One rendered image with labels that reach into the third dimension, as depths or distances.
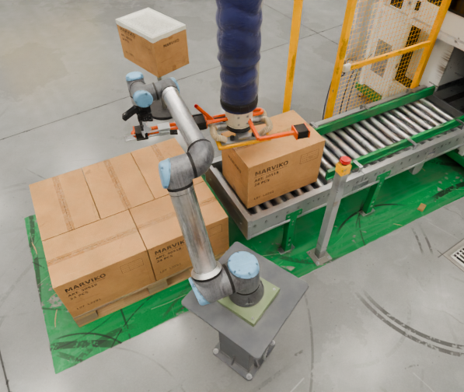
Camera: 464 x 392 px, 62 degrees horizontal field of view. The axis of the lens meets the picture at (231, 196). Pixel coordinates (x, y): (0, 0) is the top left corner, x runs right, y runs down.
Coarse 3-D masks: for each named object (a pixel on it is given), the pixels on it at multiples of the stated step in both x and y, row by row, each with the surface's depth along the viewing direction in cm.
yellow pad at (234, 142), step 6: (252, 132) 239; (258, 132) 243; (228, 138) 239; (234, 138) 237; (246, 138) 239; (252, 138) 239; (222, 144) 236; (228, 144) 236; (234, 144) 236; (240, 144) 236; (246, 144) 238
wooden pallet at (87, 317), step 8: (216, 256) 297; (176, 272) 286; (184, 272) 300; (160, 280) 282; (168, 280) 296; (176, 280) 296; (144, 288) 279; (152, 288) 284; (160, 288) 289; (128, 296) 287; (136, 296) 287; (144, 296) 287; (104, 304) 269; (112, 304) 283; (120, 304) 283; (128, 304) 283; (88, 312) 266; (96, 312) 275; (104, 312) 279; (112, 312) 280; (80, 320) 268; (88, 320) 273
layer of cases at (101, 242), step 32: (128, 160) 311; (160, 160) 311; (32, 192) 288; (64, 192) 288; (96, 192) 287; (128, 192) 287; (160, 192) 287; (64, 224) 267; (96, 224) 267; (128, 224) 266; (160, 224) 266; (224, 224) 274; (64, 256) 249; (96, 256) 249; (128, 256) 249; (160, 256) 263; (64, 288) 238; (96, 288) 253; (128, 288) 270
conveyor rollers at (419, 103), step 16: (384, 112) 352; (416, 112) 353; (432, 112) 350; (368, 128) 338; (384, 128) 335; (416, 128) 337; (352, 144) 323; (368, 144) 321; (336, 160) 308; (320, 176) 300; (288, 192) 285; (256, 208) 274
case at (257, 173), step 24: (288, 120) 278; (264, 144) 260; (288, 144) 260; (312, 144) 260; (240, 168) 258; (264, 168) 252; (288, 168) 265; (312, 168) 278; (240, 192) 274; (264, 192) 270
